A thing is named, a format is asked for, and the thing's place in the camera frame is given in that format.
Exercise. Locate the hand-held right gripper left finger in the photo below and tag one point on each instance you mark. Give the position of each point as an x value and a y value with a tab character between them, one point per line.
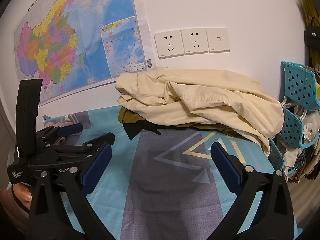
97	170

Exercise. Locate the black handbag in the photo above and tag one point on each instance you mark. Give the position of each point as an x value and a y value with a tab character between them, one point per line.
311	36

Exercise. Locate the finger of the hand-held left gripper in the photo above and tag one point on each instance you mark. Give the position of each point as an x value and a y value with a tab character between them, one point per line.
100	140
70	129

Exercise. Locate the teal plastic storage rack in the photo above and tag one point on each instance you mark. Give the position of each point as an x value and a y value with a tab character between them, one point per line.
297	85

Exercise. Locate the colourful wall map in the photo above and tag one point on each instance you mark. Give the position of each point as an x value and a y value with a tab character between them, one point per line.
75	30

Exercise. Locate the white wall socket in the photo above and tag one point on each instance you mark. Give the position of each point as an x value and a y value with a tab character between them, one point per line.
168	44
195	41

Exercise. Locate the person's left hand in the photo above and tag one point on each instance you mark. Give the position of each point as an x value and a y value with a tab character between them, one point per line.
23	195

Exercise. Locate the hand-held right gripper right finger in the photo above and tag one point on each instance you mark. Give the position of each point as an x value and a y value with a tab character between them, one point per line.
225	170

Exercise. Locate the teal grey patterned bedsheet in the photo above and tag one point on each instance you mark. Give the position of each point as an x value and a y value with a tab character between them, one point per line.
162	180

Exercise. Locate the pink garment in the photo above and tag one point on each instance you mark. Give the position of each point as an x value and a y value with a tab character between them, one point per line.
62	125

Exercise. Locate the cream jacket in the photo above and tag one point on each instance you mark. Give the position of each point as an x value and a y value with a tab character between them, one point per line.
200	92

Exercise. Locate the yellow-green hanging garment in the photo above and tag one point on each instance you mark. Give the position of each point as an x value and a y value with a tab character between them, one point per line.
312	12

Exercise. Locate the olive green jacket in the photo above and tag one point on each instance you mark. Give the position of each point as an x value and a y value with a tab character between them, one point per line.
130	117

